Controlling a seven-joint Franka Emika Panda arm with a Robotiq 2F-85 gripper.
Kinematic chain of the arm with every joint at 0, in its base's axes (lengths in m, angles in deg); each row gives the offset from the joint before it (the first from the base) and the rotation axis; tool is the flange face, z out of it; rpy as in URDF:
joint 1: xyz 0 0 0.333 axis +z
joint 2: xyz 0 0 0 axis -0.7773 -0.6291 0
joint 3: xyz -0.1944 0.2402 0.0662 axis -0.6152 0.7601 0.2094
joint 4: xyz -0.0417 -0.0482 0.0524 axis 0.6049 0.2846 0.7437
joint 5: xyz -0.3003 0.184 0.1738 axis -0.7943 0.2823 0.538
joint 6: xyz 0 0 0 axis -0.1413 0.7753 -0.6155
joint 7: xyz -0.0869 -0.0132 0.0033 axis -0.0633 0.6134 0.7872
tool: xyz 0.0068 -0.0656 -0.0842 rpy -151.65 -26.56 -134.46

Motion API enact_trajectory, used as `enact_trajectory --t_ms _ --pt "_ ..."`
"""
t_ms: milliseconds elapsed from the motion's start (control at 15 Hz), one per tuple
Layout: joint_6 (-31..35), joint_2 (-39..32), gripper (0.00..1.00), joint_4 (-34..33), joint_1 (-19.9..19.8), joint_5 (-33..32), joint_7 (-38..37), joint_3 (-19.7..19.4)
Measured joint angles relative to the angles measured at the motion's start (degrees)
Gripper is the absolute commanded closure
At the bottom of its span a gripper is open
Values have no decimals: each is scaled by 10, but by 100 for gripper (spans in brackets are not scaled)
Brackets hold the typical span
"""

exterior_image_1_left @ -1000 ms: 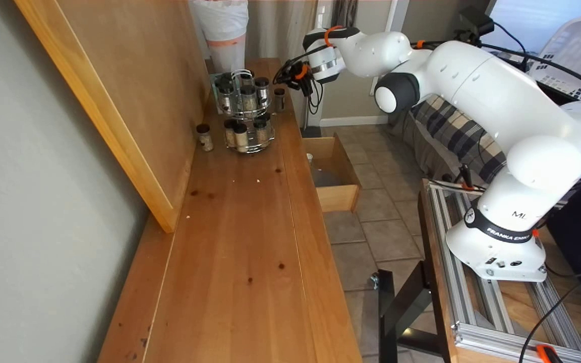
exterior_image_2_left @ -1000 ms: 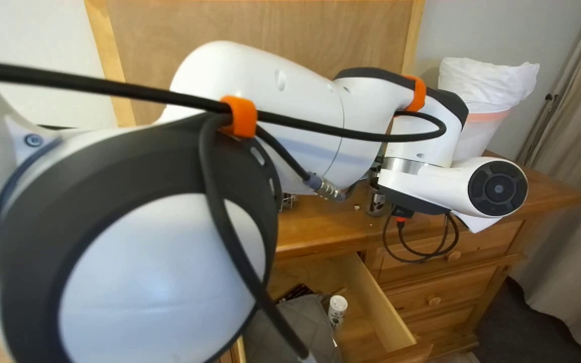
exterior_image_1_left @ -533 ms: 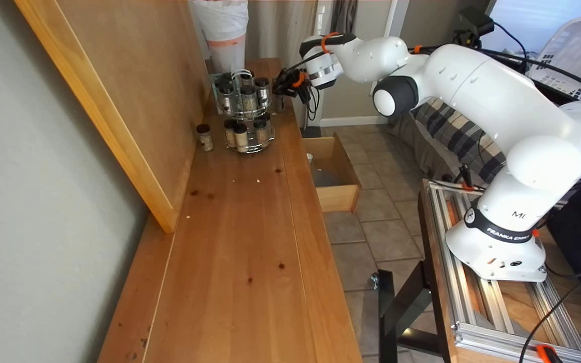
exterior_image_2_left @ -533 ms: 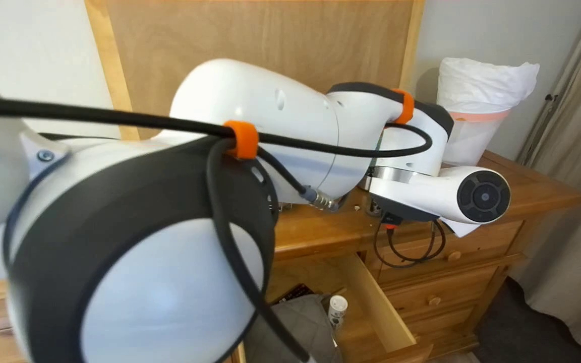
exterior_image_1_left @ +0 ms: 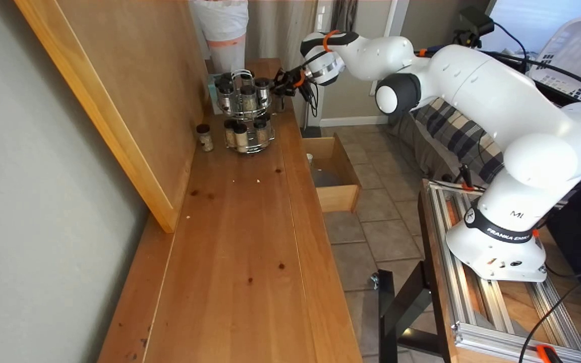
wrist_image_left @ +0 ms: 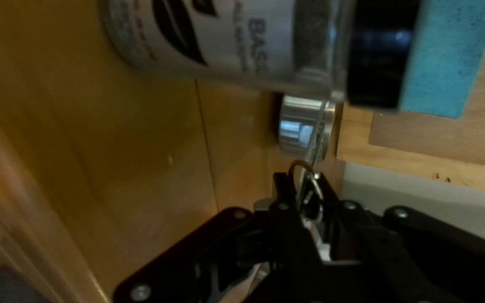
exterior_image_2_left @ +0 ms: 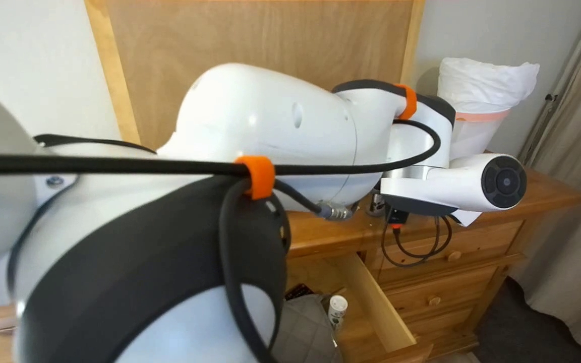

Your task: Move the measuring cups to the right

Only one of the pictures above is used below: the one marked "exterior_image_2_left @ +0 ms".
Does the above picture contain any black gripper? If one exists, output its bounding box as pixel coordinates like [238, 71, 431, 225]
[380, 199, 412, 236]

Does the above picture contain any closed wooden dresser drawer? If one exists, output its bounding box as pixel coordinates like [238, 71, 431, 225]
[386, 263, 499, 319]
[374, 220, 524, 273]

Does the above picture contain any open wooden dresser drawer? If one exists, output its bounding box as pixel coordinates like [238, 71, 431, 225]
[285, 250, 433, 363]

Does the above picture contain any small white bottle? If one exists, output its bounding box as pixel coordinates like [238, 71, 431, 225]
[327, 291, 351, 330]

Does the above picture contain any grey folded cloth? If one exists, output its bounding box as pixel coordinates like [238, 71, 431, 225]
[270, 295, 342, 363]

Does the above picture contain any wooden pine dresser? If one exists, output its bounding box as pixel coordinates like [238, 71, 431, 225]
[0, 169, 581, 363]

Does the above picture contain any trash bin white bag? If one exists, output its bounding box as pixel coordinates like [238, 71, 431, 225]
[429, 56, 542, 169]

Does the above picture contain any grey curtain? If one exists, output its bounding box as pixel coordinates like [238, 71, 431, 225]
[510, 0, 581, 360]

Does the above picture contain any large plywood board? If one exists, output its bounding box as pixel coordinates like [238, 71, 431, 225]
[84, 0, 427, 156]

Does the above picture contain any orange cable strap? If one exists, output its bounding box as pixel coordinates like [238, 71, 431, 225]
[234, 152, 277, 202]
[395, 83, 419, 123]

